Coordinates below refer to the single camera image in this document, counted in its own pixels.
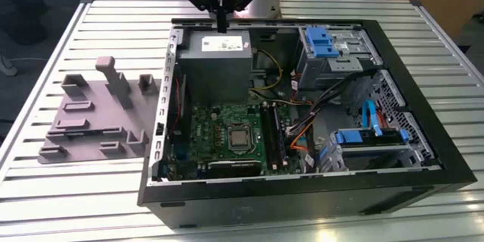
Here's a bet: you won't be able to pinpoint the RAM stick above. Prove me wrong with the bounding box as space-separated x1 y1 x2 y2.
56 129 124 138
272 105 288 167

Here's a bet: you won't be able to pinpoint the grey power supply unit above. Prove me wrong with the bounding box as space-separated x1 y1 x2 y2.
176 28 253 107

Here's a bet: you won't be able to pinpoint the blue plastic bay latch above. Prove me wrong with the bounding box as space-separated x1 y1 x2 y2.
307 26 340 59

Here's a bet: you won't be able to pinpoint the metal disk bay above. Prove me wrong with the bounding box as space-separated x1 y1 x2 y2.
316 135 436 173
296 25 384 92

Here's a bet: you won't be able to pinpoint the green motherboard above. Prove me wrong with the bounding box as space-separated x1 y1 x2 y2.
188 102 308 179

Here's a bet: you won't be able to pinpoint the CPU socket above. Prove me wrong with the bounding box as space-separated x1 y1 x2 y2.
224 122 255 155

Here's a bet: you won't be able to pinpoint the silver CPU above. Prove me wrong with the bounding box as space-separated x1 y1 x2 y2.
229 130 249 146

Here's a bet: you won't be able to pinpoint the grey parts rack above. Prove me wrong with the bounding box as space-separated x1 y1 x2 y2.
37 56 164 165

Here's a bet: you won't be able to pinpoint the blue expansion slot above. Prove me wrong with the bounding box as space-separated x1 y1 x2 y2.
173 145 189 161

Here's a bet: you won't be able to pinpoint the hard disk in blue carrier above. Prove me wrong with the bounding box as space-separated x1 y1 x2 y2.
332 128 412 147

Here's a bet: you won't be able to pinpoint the white stand foot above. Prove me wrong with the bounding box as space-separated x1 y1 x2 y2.
0 50 19 78

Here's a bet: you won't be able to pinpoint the black graphics card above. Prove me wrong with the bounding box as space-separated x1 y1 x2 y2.
205 159 263 178

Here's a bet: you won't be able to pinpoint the black PC case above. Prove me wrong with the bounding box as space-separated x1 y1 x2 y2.
136 17 477 229

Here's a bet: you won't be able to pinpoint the brown base plate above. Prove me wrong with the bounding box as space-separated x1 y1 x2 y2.
232 12 284 20

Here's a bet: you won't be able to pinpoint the yellow black wire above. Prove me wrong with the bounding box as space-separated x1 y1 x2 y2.
249 48 284 93

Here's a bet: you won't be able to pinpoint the black flat printed cable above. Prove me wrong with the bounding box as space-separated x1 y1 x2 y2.
312 69 380 107

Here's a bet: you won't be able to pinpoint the black white wire bundle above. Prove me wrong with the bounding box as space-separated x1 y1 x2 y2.
285 102 323 135

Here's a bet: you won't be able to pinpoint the orange yellow red wires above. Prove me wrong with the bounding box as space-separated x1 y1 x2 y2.
289 130 316 152

